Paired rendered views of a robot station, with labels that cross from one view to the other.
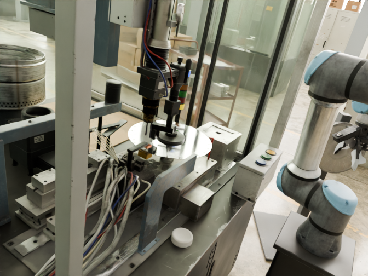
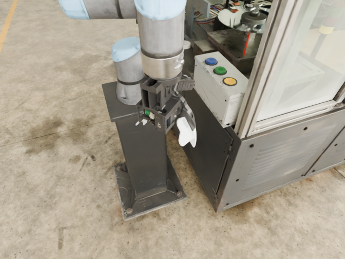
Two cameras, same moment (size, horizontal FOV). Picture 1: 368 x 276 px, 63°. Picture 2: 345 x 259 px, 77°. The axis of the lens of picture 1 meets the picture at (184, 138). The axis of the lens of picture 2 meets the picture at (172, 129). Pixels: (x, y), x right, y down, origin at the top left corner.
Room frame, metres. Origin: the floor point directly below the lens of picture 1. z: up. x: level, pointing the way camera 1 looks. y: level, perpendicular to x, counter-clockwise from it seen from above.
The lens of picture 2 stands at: (1.51, -1.00, 1.34)
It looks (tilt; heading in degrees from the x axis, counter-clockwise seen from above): 47 degrees down; 132
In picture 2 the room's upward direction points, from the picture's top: straight up
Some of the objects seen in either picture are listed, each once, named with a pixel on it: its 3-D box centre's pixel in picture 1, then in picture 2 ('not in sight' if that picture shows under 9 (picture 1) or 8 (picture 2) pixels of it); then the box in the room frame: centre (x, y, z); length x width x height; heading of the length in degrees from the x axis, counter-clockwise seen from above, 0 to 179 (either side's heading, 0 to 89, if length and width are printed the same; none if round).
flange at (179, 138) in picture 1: (171, 134); (254, 15); (1.07, 0.05, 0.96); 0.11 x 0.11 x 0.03
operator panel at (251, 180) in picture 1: (257, 171); (220, 87); (1.18, -0.35, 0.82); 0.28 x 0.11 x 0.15; 152
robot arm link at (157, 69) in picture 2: (366, 118); (164, 60); (1.26, -0.74, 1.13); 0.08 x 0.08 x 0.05
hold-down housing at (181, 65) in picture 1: (175, 87); not in sight; (1.00, 0.06, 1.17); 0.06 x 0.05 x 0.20; 143
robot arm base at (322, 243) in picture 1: (322, 231); (132, 84); (0.87, -0.54, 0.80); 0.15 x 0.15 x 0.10
